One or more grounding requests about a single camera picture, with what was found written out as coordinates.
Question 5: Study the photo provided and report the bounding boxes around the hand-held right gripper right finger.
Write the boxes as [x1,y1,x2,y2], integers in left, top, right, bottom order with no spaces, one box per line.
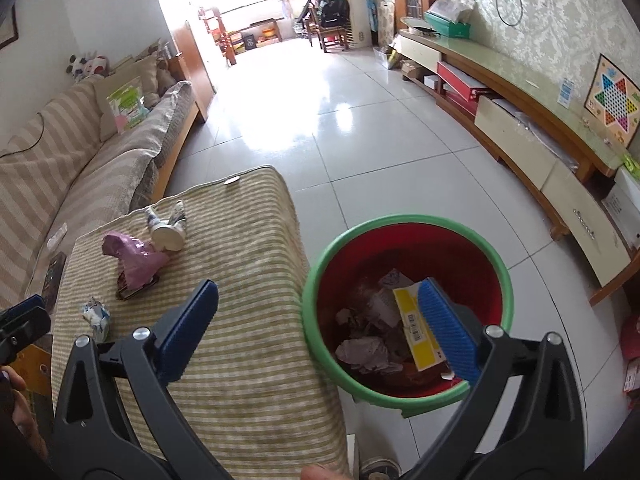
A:
[402,277,601,480]

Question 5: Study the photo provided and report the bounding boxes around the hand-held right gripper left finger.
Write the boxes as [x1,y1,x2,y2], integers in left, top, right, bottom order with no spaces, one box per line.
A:
[51,279,221,480]

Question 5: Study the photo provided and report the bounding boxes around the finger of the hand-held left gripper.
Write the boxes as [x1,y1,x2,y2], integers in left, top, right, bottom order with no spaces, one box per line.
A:
[0,294,52,361]

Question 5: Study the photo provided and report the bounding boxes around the yellow packet box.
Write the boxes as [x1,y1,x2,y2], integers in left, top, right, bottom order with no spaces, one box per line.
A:
[391,285,451,372]

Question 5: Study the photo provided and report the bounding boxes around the red bin with green rim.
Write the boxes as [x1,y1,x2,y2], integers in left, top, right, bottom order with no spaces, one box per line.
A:
[301,214,515,418]

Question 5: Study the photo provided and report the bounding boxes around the person's left hand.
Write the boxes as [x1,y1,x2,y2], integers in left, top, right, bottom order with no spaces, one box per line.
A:
[0,366,49,462]

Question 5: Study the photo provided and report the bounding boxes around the person's right hand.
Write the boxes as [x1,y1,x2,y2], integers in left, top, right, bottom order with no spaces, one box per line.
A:
[300,463,344,480]

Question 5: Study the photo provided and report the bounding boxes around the dark book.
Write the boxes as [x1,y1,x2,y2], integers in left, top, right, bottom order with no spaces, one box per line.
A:
[42,252,67,311]

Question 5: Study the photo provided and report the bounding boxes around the dark flat box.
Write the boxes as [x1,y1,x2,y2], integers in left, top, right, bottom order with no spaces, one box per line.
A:
[116,272,161,302]

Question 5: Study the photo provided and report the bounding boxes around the crumpled blue white wrapper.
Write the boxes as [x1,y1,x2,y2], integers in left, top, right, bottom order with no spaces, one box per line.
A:
[81,297,112,344]

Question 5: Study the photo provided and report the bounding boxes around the striped table cloth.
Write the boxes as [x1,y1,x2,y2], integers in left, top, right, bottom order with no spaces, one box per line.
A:
[51,165,351,480]

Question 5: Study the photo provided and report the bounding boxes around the pink plastic bag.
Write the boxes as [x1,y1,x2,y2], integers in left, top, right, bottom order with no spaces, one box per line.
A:
[102,231,171,291]

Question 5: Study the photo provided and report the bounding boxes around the white squeeze tube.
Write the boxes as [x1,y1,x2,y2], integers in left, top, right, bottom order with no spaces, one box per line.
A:
[150,201,187,252]

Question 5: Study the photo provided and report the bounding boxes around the person's shoe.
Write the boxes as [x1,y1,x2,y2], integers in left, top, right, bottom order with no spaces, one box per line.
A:
[357,455,404,480]

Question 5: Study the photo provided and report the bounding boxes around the striped beige sofa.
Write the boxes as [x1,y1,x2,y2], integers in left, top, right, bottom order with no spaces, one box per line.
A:
[0,72,208,311]

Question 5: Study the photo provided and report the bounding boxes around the wooden TV cabinet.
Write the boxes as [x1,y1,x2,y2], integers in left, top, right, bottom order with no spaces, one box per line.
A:
[397,30,640,308]

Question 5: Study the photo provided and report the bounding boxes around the white cardboard box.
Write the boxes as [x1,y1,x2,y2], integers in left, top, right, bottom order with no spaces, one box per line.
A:
[601,167,640,253]

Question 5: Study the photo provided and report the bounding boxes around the green snack bag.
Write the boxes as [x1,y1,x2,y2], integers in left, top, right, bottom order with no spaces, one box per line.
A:
[106,76,151,134]

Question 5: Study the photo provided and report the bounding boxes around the red flat box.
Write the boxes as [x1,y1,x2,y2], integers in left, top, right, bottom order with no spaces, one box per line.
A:
[436,61,493,103]

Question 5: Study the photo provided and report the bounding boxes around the brown plush toy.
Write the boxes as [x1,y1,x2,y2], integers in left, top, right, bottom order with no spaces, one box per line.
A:
[154,55,177,97]

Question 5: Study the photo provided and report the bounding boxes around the wooden sideboard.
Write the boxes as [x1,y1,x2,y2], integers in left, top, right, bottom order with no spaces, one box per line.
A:
[172,20,216,109]

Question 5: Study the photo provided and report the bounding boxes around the beige cushion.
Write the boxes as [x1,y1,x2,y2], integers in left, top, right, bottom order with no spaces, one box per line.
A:
[95,55,159,143]

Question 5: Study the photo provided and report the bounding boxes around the plush cow toy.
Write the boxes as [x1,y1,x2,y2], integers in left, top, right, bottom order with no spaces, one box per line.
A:
[67,52,110,84]

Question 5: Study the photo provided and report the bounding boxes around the checkers game board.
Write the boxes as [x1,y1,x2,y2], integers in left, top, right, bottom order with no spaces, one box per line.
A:
[584,54,640,149]

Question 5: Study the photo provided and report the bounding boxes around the wooden dining chairs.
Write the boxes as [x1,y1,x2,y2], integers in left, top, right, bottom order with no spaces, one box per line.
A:
[199,7,239,66]

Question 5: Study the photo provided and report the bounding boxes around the framed picture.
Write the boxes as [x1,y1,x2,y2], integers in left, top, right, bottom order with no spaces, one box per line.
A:
[0,5,19,51]

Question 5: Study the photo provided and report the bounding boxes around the low wooden table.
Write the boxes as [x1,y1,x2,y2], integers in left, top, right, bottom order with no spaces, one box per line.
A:
[235,20,284,54]

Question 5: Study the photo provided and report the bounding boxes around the green box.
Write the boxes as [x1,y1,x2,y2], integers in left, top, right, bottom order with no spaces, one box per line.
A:
[424,12,472,40]

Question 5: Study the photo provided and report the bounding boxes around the round metal tray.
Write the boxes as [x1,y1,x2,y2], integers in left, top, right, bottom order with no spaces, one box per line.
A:
[400,16,441,39]

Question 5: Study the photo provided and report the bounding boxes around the wooden chair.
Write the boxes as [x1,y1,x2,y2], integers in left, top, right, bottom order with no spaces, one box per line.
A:
[305,2,351,54]

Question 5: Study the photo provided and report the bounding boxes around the white plastic bag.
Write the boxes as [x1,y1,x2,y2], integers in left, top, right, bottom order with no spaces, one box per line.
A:
[427,0,476,24]

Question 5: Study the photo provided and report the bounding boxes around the black backpack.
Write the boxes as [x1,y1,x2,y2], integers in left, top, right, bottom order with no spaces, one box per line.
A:
[319,0,351,29]

